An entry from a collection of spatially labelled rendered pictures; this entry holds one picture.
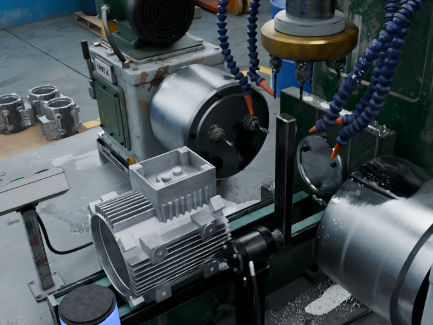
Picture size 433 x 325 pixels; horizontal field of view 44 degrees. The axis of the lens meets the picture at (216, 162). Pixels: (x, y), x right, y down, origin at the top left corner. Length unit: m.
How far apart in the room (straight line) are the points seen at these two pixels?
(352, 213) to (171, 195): 0.30
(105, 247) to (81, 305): 0.46
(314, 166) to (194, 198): 0.37
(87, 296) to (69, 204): 0.94
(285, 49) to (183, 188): 0.30
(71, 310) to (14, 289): 0.71
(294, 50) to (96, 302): 0.57
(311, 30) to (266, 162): 0.73
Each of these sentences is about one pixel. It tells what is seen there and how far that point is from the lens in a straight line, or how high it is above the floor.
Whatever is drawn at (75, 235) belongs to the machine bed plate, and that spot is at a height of 0.80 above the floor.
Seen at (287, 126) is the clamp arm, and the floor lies 1.24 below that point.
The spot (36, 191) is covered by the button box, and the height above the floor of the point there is 1.06.
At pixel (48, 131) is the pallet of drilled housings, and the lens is 3.37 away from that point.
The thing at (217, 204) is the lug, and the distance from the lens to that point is 0.95.
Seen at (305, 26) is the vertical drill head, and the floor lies 1.35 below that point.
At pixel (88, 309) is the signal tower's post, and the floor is 1.22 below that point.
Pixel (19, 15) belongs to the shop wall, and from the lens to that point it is 6.67.
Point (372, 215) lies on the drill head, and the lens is 0.86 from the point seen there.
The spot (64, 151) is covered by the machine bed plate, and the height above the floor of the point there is 0.80.
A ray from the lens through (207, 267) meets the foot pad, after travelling 0.97.
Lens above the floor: 1.62
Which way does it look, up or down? 30 degrees down
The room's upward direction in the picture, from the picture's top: 2 degrees counter-clockwise
